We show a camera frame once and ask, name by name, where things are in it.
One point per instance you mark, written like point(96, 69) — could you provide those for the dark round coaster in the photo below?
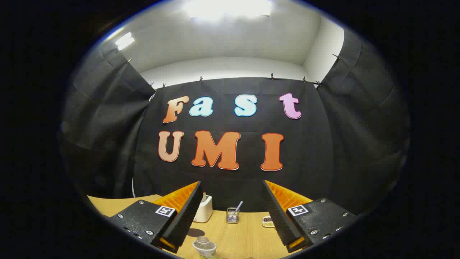
point(196, 232)

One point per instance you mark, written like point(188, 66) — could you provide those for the cream toaster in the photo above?
point(205, 212)

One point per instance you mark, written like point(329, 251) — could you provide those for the wooden table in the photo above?
point(244, 241)

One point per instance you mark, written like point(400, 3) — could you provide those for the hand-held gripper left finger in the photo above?
point(187, 216)

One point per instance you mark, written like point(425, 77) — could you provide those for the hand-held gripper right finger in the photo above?
point(278, 216)

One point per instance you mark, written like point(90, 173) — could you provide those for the clear juice bottle white label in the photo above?
point(204, 248)

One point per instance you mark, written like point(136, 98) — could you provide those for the metal mesh holder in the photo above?
point(232, 217)

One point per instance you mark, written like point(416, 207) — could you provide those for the white divided seed dish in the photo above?
point(267, 222)

